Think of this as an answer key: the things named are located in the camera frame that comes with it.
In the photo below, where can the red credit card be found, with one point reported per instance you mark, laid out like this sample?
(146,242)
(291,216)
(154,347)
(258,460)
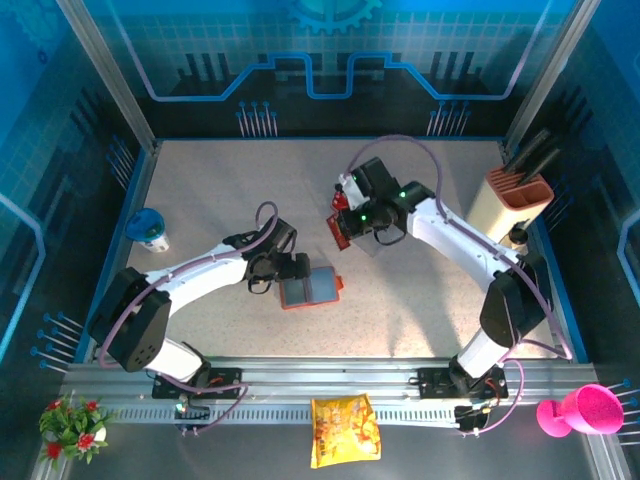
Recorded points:
(336,237)

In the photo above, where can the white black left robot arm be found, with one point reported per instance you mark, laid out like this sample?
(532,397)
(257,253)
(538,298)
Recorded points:
(200,272)

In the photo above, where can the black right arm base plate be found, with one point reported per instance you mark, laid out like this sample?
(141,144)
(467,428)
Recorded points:
(435,380)

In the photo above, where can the beige knife block orange top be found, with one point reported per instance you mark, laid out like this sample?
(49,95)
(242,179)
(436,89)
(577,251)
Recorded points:
(495,215)

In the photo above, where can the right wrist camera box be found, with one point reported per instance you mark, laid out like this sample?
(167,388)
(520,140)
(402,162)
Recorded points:
(355,192)

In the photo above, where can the artificial plant red flowers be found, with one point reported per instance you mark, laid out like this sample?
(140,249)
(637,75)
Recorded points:
(75,430)

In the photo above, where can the pink plastic goblet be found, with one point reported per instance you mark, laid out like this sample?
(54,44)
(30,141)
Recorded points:
(595,412)

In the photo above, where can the small black-capped bottle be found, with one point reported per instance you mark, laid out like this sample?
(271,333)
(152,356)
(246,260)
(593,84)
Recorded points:
(519,232)

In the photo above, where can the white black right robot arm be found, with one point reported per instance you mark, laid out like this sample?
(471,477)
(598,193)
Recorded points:
(460,235)

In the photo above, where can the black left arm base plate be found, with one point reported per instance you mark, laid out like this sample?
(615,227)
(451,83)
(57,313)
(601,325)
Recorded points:
(225,377)

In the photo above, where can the yellow snack bag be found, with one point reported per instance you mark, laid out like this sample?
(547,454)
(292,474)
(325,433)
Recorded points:
(345,430)

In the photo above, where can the aluminium frame post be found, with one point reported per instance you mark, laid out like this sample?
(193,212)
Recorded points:
(110,80)
(550,65)

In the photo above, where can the orange card holder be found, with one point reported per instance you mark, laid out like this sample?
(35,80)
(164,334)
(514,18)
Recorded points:
(320,287)

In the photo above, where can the white cup blue lid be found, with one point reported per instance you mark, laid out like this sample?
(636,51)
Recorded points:
(146,227)

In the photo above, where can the red snack packets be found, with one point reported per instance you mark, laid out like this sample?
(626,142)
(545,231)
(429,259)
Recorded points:
(340,200)

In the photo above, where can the aluminium mounting rail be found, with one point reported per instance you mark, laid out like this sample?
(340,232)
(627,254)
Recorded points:
(325,370)

